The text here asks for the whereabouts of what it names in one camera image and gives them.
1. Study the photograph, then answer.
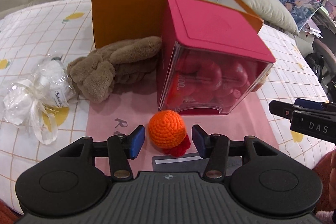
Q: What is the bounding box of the pink fluffy cloth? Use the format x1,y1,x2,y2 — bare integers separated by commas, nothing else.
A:
316,210,336,224

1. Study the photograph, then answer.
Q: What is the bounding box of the orange cardboard box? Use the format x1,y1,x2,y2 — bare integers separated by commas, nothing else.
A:
91,0,264,49

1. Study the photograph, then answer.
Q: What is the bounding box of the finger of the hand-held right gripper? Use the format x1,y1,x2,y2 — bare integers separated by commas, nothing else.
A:
294,98,336,112
269,100,296,122

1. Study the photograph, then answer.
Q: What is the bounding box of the red box with clear window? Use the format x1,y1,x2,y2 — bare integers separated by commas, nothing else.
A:
157,0,277,116

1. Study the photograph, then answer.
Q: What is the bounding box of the pink printed mat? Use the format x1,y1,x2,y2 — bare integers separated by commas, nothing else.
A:
85,88,280,174

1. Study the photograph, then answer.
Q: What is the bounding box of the blue printed cushion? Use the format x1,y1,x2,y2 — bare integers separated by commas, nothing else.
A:
277,0,322,30

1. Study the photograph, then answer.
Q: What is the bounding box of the red fleece cloth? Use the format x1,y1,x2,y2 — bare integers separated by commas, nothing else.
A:
0,200,21,224

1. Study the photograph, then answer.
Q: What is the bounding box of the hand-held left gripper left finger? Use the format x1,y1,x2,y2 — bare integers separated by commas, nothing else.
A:
54,126,146,179

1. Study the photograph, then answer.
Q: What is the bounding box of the orange crocheted ball toy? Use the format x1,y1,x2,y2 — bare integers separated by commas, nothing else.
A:
148,110,191,155

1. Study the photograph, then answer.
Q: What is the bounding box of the cellophane-wrapped white gift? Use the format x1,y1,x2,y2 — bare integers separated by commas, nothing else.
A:
3,55,76,145

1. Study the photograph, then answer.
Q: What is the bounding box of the beige pillow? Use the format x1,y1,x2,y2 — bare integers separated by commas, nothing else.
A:
220,0,300,36

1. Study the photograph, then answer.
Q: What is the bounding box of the black backpack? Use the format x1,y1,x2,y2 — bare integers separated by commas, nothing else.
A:
304,53,326,83

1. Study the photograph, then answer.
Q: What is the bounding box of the pile of red toys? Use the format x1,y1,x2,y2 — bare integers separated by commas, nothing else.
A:
168,56,260,109

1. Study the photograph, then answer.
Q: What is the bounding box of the brown plush headband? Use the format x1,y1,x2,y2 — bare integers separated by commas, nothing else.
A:
67,36,163,103

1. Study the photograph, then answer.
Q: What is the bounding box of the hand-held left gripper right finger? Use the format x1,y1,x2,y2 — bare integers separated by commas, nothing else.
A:
192,125,282,179

